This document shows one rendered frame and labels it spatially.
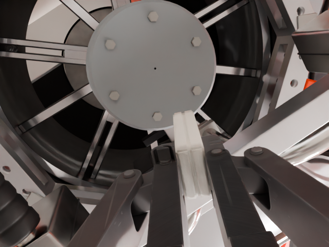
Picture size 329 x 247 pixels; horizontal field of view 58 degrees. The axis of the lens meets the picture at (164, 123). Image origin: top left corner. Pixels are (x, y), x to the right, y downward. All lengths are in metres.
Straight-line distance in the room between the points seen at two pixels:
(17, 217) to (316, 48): 0.31
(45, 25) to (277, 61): 3.91
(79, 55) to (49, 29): 3.75
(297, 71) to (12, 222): 0.44
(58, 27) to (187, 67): 4.00
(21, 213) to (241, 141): 0.20
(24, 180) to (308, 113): 0.39
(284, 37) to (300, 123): 0.26
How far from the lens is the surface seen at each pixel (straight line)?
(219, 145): 0.17
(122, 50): 0.29
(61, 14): 4.28
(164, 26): 0.30
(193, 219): 0.33
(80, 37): 0.97
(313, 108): 0.32
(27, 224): 0.27
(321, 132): 0.34
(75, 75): 0.98
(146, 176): 0.15
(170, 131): 0.47
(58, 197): 0.31
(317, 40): 0.33
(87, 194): 0.54
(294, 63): 0.53
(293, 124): 0.31
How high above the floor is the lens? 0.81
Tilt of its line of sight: 17 degrees up
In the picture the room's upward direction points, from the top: 147 degrees clockwise
